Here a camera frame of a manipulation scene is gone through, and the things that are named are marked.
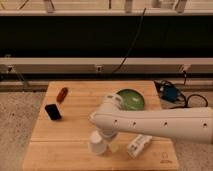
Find grey metal rail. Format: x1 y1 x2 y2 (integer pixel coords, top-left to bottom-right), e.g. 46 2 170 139
0 57 213 74

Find blue power adapter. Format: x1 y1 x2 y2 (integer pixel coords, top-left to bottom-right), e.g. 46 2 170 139
162 86 179 102

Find black eraser block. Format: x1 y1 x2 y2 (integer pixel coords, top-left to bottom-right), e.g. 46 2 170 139
45 104 62 120

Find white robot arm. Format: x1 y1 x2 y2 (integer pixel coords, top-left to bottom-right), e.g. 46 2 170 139
88 94 213 155

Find green ceramic bowl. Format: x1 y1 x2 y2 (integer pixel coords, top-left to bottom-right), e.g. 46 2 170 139
117 89 145 111

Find black floor cable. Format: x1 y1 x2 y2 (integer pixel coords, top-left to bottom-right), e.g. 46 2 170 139
154 79 209 109

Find white tube bottle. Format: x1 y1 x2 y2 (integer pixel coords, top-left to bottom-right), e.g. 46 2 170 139
127 134 152 158

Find black hanging cable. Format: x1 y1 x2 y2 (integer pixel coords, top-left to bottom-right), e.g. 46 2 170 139
111 7 148 75

